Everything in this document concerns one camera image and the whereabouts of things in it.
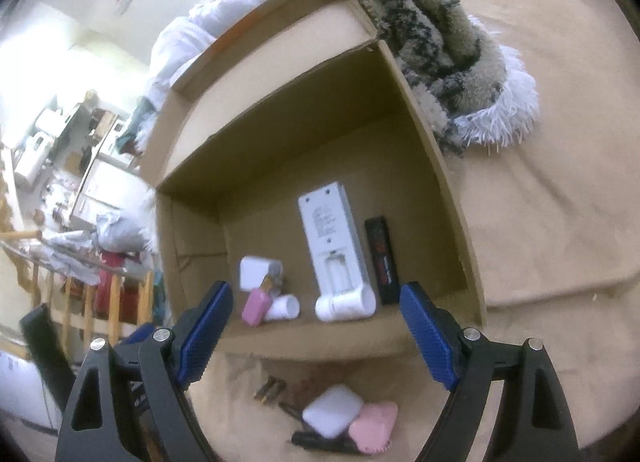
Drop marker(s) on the white charger plug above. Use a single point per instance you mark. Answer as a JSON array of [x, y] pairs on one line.
[[255, 272]]

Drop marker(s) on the wooden railing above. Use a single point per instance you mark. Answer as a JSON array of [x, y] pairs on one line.
[[75, 292]]

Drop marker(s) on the black pen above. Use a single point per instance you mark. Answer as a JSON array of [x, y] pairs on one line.
[[320, 441]]

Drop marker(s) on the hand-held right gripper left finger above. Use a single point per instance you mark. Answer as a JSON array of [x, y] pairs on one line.
[[205, 332]]

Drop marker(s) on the white square case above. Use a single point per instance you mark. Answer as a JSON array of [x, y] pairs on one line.
[[332, 409]]

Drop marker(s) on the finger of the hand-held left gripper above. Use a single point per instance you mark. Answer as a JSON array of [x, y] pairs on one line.
[[137, 334]]

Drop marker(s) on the white remote control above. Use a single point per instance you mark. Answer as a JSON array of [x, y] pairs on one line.
[[332, 242]]

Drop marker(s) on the pink heart-shaped case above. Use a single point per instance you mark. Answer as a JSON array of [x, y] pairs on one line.
[[372, 429]]

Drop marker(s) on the pink eraser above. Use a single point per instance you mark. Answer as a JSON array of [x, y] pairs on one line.
[[255, 308]]

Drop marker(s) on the white duvet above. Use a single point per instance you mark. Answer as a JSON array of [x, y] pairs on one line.
[[225, 6]]

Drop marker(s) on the black rectangular pack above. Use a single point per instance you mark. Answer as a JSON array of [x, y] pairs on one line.
[[382, 262]]

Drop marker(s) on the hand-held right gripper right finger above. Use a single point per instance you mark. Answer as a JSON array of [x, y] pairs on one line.
[[430, 334]]

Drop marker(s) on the fuzzy patterned blanket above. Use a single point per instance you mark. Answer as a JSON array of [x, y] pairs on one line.
[[450, 56]]

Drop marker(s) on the small white bottle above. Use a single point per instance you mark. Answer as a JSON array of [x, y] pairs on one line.
[[284, 308]]

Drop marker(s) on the red bag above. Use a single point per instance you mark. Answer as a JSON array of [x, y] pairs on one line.
[[117, 284]]

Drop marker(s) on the white red-label pill bottle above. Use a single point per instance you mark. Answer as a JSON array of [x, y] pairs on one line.
[[345, 306]]

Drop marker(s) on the grey plastic bag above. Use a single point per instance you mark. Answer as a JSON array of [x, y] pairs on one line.
[[122, 234]]

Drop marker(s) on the white water heater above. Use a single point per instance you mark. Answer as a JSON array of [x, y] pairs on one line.
[[32, 156]]

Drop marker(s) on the cardboard box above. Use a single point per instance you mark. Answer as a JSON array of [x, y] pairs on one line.
[[310, 176]]

